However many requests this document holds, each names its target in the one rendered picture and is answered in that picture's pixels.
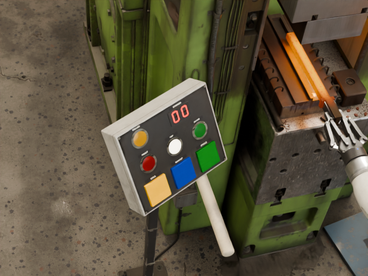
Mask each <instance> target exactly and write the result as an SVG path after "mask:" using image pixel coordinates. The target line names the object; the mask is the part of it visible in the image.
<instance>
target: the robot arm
mask: <svg viewBox="0 0 368 276"><path fill-rule="evenodd" d="M322 108H323V110H324V112H325V114H324V117H325V119H326V122H325V124H324V130H325V134H326V137H327V141H328V143H329V151H332V150H337V151H338V153H339V154H340V155H341V157H342V160H343V162H344V164H345V166H346V168H345V171H346V173H347V175H348V177H349V180H350V182H351V184H352V186H353V191H354V195H355V198H356V200H357V202H358V204H359V206H360V208H361V209H362V211H363V213H364V214H365V216H366V217H367V218H368V155H367V153H366V151H365V149H364V147H363V144H366V142H367V140H368V138H367V137H366V136H365V135H363V134H362V132H361V131H360V129H359V128H358V126H357V125H356V124H355V122H354V121H353V120H352V118H351V117H348V118H346V117H345V116H344V115H343V113H342V111H341V110H339V111H340V113H341V115H342V116H343V117H342V118H340V120H339V122H340V123H341V126H342V128H343V131H344V133H345V136H346V137H345V136H344V135H342V133H341V132H340V130H339V128H338V127H337V125H336V124H335V122H334V119H335V118H334V116H333V114H332V112H331V111H330V109H329V107H328V105H327V103H326V101H324V103H323V105H322ZM332 132H333V134H334V136H335V138H336V139H337V142H338V146H336V143H335V141H334V137H333V134H332ZM352 132H353V133H352ZM353 134H354V135H355V137H356V138H357V139H355V138H354V135H353Z"/></svg>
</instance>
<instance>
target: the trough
mask: <svg viewBox="0 0 368 276"><path fill-rule="evenodd" d="M272 20H273V22H274V23H275V25H276V27H277V29H278V31H279V33H280V35H281V37H282V39H283V41H284V43H285V45H286V47H287V49H288V51H289V52H290V54H291V56H292V58H293V60H294V62H295V64H296V66H297V68H298V70H299V72H300V74H301V76H302V78H303V80H304V81H305V83H306V85H307V87H308V89H309V91H310V93H311V94H312V93H315V91H314V89H313V87H312V86H311V84H310V82H309V80H308V78H307V76H306V74H305V73H304V71H303V69H302V67H301V65H300V63H299V61H298V59H297V58H296V56H295V54H294V52H293V51H292V49H291V47H290V45H289V43H288V41H287V39H286V34H287V33H289V32H288V31H287V29H286V27H285V25H284V23H283V21H282V19H281V17H278V18H272ZM315 100H318V97H317V96H316V97H314V96H313V101H315Z"/></svg>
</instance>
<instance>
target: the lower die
mask: <svg viewBox="0 0 368 276"><path fill-rule="evenodd" d="M278 17H281V19H282V21H283V23H284V25H285V27H286V29H287V31H288V32H289V33H290V32H294V31H293V29H292V28H291V26H290V24H289V22H288V20H287V18H286V16H285V14H283V15H282V14H281V13H279V14H272V15H267V17H266V21H265V24H264V29H263V34H262V38H261V45H260V47H259V49H261V48H262V49H265V50H266V53H265V54H263V52H264V51H263V50H260V51H259V52H258V56H257V60H256V67H257V69H258V66H259V63H260V60H261V59H263V58H269V59H270V62H269V63H268V60H267V59H265V60H263V61H262V62H261V67H260V76H261V78H262V77H263V73H264V70H265V69H266V68H267V67H274V73H272V71H273V69H272V68H270V69H268V70H267V71H266V74H265V77H264V84H265V86H266V88H267V85H268V81H269V79H270V78H271V77H274V76H278V77H279V81H278V82H277V78H273V79H272V80H271V81H270V84H269V88H268V92H269V95H270V97H272V93H273V89H274V88H275V87H277V86H283V87H284V91H281V90H282V88H278V89H276V90H275V93H274V96H273V103H274V105H275V107H276V109H277V112H278V114H279V116H280V118H281V119H284V118H290V117H296V116H302V115H305V114H311V113H317V112H323V108H320V107H319V102H320V101H319V100H315V101H313V97H312V95H311V93H310V91H309V89H308V87H307V85H306V83H305V81H304V80H303V78H302V76H301V74H300V72H299V70H298V68H297V66H296V64H295V62H294V60H293V58H292V56H291V54H290V52H289V51H288V49H287V47H286V45H285V43H284V41H283V39H282V37H281V35H280V33H279V31H278V29H277V27H276V25H275V23H274V22H273V20H272V18H278ZM302 47H303V49H304V50H305V52H306V54H307V56H308V58H309V60H310V61H311V63H312V65H313V67H314V69H315V70H316V72H317V74H318V76H319V78H320V80H321V81H322V83H323V85H324V87H325V89H326V90H327V92H328V94H329V95H330V97H331V96H333V97H334V98H335V101H336V98H337V94H336V92H335V90H334V88H332V89H331V90H329V88H330V87H331V86H332V84H331V82H330V81H329V79H328V78H327V79H326V80H324V78H325V77H326V76H327V75H326V73H325V71H324V70H323V68H322V69H321V71H319V69H320V68H321V67H322V66H321V64H320V62H319V60H316V62H314V60H315V59H316V58H317V57H316V55H315V53H314V51H313V50H312V51H311V53H309V51H310V50H311V49H312V48H311V46H310V44H302ZM301 113H304V114H301Z"/></svg>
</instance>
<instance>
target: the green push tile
mask: <svg viewBox="0 0 368 276"><path fill-rule="evenodd" d="M195 154H196V156H197V160H198V163H199V167H200V170H201V172H205V171H206V170H208V169H209V168H211V167H212V166H213V165H215V164H216V163H218V162H219V161H220V157H219V154H218V151H217V148H216V144H215V141H211V142H210V143H208V144H207V145H205V146H204V147H202V148H201V149H199V150H197V151H196V152H195Z"/></svg>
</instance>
